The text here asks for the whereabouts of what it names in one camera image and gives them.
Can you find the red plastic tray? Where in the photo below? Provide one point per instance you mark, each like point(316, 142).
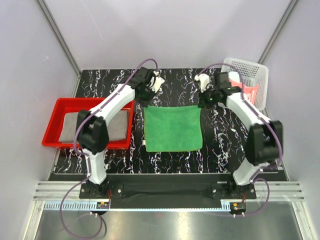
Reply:
point(64, 106)

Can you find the right aluminium frame post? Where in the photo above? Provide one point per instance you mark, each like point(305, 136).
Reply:
point(278, 29)

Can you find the white plastic basket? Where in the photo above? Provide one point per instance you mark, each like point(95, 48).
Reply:
point(254, 74)

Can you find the aluminium frame post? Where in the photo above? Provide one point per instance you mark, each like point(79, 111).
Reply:
point(278, 29)
point(58, 35)

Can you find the green towel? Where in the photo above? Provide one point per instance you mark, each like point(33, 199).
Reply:
point(172, 129)

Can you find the left aluminium frame post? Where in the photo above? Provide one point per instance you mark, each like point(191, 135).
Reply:
point(58, 35)

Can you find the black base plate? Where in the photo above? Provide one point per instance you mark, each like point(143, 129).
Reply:
point(168, 191)

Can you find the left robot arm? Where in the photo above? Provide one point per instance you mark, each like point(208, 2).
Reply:
point(92, 132)

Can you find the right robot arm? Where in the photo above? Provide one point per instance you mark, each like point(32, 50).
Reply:
point(263, 148)

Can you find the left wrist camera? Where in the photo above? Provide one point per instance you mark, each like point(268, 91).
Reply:
point(156, 81)

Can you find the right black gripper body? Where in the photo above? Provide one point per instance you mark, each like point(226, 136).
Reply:
point(208, 98)

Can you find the pink towel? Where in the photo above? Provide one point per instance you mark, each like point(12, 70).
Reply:
point(250, 92)

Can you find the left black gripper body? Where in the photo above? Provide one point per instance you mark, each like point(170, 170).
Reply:
point(146, 97)

